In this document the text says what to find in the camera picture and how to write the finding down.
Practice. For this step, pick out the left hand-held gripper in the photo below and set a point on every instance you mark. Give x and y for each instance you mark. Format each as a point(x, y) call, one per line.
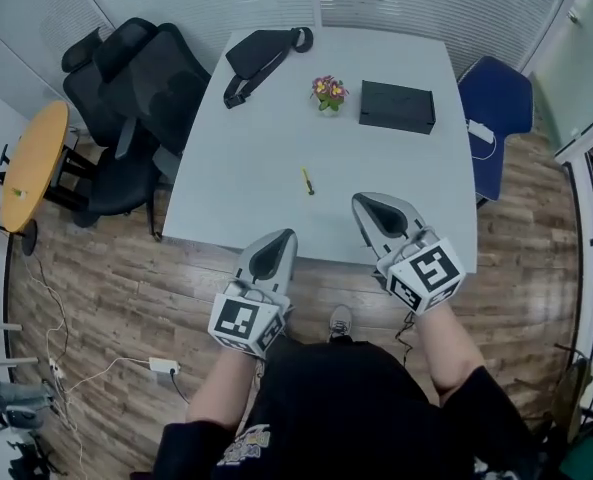
point(246, 320)

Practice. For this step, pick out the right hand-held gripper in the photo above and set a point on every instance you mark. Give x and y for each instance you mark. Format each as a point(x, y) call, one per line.
point(426, 270)

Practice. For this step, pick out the person's left forearm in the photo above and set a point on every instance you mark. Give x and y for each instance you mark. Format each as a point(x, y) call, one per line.
point(221, 388)

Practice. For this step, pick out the person's right forearm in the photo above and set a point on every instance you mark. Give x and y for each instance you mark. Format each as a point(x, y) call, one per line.
point(451, 353)

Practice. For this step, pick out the light grey table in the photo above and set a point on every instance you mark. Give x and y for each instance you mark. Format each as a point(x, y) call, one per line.
point(256, 168)

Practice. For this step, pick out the person's grey shoe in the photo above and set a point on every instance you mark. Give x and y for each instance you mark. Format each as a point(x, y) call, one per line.
point(341, 324)

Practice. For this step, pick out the black rectangular box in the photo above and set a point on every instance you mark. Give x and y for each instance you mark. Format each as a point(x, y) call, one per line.
point(396, 105)

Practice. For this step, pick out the white power adapter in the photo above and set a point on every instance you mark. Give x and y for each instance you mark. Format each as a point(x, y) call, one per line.
point(478, 130)

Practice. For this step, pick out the small potted pink flowers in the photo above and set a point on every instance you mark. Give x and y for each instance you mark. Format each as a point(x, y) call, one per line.
point(330, 90)

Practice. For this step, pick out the blue chair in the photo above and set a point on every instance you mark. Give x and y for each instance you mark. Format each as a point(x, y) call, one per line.
point(496, 113)

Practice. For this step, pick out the white power strip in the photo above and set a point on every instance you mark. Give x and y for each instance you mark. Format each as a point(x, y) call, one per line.
point(163, 365)

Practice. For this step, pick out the person's black printed shirt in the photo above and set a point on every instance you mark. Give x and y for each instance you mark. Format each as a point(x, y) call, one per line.
point(356, 413)

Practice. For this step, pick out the black sling bag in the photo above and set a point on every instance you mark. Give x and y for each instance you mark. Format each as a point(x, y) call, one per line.
point(256, 57)

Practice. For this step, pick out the black mesh office chair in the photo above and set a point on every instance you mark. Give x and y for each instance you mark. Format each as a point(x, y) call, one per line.
point(83, 88)
point(146, 98)

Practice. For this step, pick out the round orange wooden table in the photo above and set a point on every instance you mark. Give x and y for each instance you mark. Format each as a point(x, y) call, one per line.
point(33, 168)

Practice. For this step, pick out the small green white object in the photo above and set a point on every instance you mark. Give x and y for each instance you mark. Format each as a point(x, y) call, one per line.
point(20, 194)

